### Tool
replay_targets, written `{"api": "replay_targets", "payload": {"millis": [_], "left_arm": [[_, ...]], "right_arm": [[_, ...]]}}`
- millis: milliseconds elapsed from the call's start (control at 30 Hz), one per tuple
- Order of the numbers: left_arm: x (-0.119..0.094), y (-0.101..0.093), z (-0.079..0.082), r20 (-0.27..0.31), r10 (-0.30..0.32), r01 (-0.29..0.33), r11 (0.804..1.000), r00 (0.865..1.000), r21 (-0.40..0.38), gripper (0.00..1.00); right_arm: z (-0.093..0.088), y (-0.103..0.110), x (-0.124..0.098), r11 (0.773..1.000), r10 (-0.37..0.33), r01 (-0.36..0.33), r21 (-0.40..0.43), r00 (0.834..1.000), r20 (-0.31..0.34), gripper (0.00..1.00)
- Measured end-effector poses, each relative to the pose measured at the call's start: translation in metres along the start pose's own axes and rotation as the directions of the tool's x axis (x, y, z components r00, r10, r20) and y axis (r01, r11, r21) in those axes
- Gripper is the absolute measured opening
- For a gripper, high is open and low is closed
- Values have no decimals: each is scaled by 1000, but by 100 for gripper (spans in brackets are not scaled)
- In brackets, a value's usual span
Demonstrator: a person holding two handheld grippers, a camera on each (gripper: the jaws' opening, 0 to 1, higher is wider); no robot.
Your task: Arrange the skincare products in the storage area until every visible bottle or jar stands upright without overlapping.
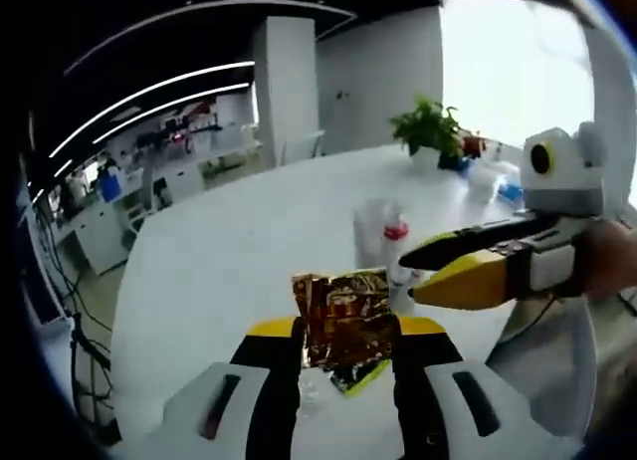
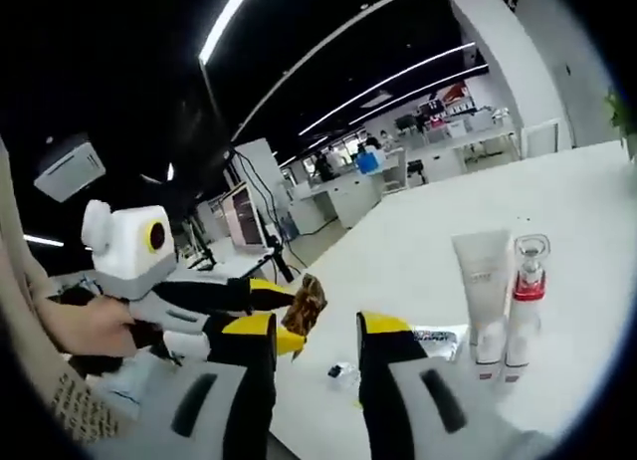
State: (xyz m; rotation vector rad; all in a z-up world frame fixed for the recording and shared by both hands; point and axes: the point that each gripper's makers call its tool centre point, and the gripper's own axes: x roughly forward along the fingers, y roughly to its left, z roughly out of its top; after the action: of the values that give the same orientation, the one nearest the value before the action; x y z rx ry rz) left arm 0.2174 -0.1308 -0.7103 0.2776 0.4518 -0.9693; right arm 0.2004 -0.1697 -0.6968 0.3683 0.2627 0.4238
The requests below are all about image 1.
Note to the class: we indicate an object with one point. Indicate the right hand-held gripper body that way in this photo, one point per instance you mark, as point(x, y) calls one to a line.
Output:
point(572, 181)

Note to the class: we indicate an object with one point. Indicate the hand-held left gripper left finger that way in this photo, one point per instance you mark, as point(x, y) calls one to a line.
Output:
point(274, 380)

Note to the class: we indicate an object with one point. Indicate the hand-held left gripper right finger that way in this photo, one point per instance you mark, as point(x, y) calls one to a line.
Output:
point(418, 380)

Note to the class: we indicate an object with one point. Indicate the green black skincare sachet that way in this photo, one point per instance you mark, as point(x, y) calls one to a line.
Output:
point(360, 380)

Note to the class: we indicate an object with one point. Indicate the red-collared pump skincare bottle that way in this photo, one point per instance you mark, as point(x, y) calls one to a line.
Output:
point(395, 236)

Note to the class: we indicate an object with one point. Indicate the gold foil skincare sachet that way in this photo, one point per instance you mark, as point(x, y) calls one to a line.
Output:
point(348, 320)

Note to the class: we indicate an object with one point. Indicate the blue storage bin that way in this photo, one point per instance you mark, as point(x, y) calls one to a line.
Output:
point(110, 187)

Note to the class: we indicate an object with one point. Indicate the white rounded container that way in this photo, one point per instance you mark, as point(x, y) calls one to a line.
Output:
point(485, 183)

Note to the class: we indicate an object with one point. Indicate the small blue object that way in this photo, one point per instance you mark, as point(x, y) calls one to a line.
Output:
point(465, 165)

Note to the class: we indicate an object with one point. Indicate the black pot with red flowers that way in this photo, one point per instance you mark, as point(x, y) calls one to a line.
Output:
point(458, 156)

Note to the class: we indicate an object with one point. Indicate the green plant in white pot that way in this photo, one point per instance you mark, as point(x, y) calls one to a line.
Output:
point(428, 126)

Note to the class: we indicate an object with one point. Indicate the row of white office desks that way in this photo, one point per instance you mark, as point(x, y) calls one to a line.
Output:
point(99, 231)

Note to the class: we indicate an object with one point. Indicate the ceiling light strip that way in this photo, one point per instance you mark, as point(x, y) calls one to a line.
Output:
point(164, 105)
point(199, 72)

